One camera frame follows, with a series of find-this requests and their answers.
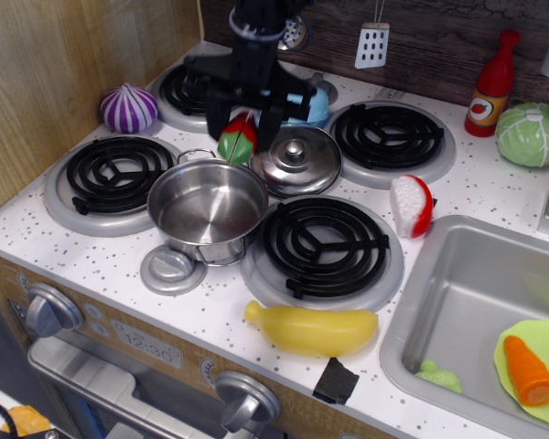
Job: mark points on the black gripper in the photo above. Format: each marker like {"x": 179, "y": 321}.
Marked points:
{"x": 250, "y": 75}

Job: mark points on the red green toy pepper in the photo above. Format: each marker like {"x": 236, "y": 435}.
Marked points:
{"x": 238, "y": 140}

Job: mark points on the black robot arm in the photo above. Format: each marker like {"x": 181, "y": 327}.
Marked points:
{"x": 263, "y": 21}

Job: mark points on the back left stove burner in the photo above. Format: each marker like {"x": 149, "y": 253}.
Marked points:
{"x": 180, "y": 97}

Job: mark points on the stove burner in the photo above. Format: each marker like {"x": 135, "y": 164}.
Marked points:
{"x": 100, "y": 188}
{"x": 380, "y": 141}
{"x": 180, "y": 97}
{"x": 323, "y": 253}

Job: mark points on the light blue plastic bowl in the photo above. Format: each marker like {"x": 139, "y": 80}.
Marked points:
{"x": 318, "y": 108}

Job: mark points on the steel pot lid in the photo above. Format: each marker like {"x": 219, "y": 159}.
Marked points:
{"x": 302, "y": 160}

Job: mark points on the hanging steel strainer ladle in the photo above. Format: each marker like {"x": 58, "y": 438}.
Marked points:
{"x": 295, "y": 36}

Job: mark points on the stainless steel pot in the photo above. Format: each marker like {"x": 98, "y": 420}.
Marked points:
{"x": 208, "y": 209}

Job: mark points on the purple white toy onion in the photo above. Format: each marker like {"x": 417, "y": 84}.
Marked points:
{"x": 128, "y": 109}

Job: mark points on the back right stove burner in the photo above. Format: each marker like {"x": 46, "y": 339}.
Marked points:
{"x": 380, "y": 141}

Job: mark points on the hanging white slotted spatula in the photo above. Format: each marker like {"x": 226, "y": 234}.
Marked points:
{"x": 372, "y": 46}

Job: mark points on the front right stove burner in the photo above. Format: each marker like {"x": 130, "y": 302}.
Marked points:
{"x": 323, "y": 253}

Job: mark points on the front left stove burner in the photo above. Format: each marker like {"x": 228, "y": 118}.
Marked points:
{"x": 100, "y": 188}

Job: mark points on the red white toy slice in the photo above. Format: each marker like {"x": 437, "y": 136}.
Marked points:
{"x": 412, "y": 205}

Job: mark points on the yellow toy banana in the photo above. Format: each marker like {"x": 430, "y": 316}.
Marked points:
{"x": 314, "y": 333}

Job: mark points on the red toy ketchup bottle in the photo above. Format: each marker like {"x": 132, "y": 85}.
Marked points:
{"x": 493, "y": 88}

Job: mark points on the oven clock display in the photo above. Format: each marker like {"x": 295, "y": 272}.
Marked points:
{"x": 151, "y": 346}

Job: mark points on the silver toy sink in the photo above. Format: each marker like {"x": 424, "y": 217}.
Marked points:
{"x": 471, "y": 281}

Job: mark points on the left silver stove knob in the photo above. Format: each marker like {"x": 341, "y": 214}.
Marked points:
{"x": 51, "y": 311}

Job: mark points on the silver stove knob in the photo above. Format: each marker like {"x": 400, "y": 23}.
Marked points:
{"x": 51, "y": 311}
{"x": 246, "y": 401}

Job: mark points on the black tape piece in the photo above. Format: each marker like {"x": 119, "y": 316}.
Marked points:
{"x": 336, "y": 383}

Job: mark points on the green toy cabbage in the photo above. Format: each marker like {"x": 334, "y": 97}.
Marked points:
{"x": 522, "y": 134}

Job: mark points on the right silver stove knob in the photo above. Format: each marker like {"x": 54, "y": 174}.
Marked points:
{"x": 246, "y": 401}

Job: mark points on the small green toy vegetable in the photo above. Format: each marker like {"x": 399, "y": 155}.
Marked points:
{"x": 429, "y": 370}

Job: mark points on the orange object bottom left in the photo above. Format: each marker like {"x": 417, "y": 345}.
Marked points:
{"x": 28, "y": 421}

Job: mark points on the light green plastic plate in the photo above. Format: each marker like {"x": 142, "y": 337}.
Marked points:
{"x": 535, "y": 334}

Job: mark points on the orange toy carrot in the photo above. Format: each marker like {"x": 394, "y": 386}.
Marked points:
{"x": 529, "y": 375}

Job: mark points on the silver oven door handle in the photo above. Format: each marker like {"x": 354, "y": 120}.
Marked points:
{"x": 104, "y": 384}

